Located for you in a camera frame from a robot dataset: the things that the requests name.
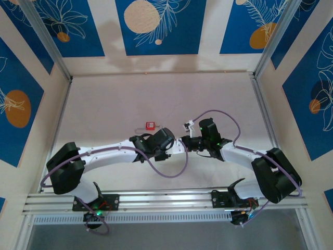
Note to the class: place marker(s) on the aluminium table side rail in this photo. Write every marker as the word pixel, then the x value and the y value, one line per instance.
pixel 60 117
pixel 258 91

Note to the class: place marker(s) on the aluminium mounting rail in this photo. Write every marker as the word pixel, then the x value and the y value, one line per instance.
pixel 169 200

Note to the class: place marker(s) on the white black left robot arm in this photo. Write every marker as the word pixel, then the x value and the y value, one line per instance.
pixel 109 155

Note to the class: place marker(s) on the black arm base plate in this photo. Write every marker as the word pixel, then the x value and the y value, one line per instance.
pixel 219 199
pixel 113 201

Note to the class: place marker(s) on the aluminium frame post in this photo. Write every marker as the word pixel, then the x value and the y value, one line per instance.
pixel 24 234
pixel 307 234
pixel 49 44
pixel 275 41

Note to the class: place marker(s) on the blue floral wall poster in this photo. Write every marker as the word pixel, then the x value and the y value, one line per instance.
pixel 2 204
pixel 234 26
pixel 299 31
pixel 23 78
pixel 329 196
pixel 78 44
pixel 301 104
pixel 182 39
pixel 26 34

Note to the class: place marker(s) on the red padlock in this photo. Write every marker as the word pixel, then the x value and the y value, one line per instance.
pixel 149 125

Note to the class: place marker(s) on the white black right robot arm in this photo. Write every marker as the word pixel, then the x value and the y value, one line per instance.
pixel 275 177

